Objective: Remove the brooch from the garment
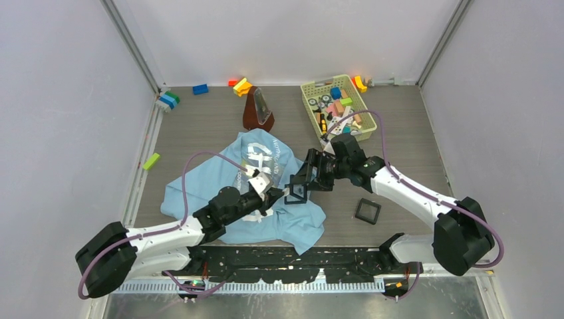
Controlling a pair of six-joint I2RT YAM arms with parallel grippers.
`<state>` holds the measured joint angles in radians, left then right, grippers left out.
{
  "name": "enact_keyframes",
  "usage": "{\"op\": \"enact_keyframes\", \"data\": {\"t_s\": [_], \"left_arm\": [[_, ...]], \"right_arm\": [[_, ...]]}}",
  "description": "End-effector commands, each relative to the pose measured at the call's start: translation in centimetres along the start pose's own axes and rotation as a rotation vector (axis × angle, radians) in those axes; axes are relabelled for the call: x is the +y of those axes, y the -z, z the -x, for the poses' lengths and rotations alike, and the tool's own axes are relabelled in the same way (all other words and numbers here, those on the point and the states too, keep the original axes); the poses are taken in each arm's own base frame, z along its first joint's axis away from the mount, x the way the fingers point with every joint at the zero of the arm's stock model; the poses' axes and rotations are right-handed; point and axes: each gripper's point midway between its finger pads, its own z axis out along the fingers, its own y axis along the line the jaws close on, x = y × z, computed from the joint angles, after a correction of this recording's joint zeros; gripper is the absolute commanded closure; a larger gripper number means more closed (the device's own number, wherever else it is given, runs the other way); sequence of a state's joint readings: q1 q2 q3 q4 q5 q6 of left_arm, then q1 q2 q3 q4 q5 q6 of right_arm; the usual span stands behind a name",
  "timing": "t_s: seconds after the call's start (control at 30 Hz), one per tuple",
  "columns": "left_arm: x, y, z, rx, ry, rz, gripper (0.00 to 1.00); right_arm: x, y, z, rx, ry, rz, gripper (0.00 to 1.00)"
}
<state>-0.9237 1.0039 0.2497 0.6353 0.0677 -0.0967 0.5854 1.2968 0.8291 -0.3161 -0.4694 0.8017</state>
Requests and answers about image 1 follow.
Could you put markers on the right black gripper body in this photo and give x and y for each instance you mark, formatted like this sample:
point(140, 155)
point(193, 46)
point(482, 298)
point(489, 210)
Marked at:
point(330, 169)

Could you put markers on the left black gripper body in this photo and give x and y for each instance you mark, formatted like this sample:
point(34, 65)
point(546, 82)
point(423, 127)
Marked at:
point(250, 204)

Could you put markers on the black square frame box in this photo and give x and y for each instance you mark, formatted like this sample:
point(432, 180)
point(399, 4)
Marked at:
point(298, 194)
point(367, 211)

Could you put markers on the light blue printed t-shirt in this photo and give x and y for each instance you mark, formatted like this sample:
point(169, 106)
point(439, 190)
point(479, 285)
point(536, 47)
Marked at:
point(300, 225)

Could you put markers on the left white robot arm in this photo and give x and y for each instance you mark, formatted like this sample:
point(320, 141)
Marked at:
point(117, 254)

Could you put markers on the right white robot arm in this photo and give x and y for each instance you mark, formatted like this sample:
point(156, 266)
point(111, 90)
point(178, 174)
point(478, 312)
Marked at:
point(460, 234)

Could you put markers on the green plastic basket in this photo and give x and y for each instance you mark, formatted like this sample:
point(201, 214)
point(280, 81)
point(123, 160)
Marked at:
point(335, 106)

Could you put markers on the brown metronome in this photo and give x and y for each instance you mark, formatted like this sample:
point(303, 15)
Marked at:
point(256, 114)

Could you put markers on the yellow red corner blocks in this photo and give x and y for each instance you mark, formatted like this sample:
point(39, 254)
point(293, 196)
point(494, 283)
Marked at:
point(362, 84)

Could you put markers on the lime green toy brick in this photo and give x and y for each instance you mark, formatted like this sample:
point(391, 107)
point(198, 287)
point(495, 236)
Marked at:
point(151, 161)

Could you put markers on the yellow orange toy block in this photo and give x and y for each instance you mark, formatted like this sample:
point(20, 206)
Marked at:
point(242, 87)

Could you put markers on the blue toy brick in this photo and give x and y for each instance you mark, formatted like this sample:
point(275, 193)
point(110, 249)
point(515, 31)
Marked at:
point(200, 89)

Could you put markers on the stacked blue green bricks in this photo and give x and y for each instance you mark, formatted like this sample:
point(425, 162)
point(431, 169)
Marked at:
point(167, 101)

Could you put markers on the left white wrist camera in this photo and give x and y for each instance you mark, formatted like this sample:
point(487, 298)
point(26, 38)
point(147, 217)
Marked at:
point(260, 182)

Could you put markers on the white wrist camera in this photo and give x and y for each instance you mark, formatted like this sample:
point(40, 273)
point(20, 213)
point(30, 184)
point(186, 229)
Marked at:
point(260, 182)
point(327, 146)

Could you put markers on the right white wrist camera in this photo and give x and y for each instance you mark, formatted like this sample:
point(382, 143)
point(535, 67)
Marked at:
point(327, 146)

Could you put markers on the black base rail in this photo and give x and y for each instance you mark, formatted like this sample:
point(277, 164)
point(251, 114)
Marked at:
point(245, 264)

